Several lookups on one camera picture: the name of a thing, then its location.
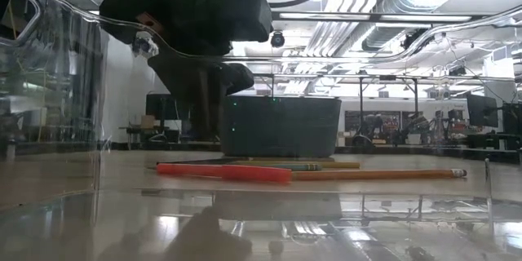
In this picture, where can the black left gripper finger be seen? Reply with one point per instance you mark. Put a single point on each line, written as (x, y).
(206, 122)

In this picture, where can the red pen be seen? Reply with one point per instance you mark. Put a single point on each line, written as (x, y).
(244, 173)

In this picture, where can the teal pencil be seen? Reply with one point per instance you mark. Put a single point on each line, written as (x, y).
(302, 167)

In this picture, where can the yellow pencil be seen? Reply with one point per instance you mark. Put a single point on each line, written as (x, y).
(338, 165)

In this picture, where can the orange pencil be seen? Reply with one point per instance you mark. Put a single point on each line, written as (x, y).
(367, 174)

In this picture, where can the black monitor on desk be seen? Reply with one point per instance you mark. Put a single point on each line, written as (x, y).
(161, 106)

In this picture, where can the cardboard box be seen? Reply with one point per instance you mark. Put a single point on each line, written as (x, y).
(147, 121)

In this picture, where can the blue plastic bin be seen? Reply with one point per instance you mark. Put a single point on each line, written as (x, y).
(285, 130)

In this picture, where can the overhead light bar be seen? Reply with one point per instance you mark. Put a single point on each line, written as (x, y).
(326, 16)

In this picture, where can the clear plastic bin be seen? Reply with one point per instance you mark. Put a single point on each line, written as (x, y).
(49, 102)

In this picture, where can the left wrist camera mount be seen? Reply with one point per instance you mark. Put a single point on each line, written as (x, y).
(240, 78)

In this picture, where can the black round hanging camera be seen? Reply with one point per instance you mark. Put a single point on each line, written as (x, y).
(277, 39)

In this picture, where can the black aluminium table frame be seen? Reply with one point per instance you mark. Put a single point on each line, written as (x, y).
(408, 149)

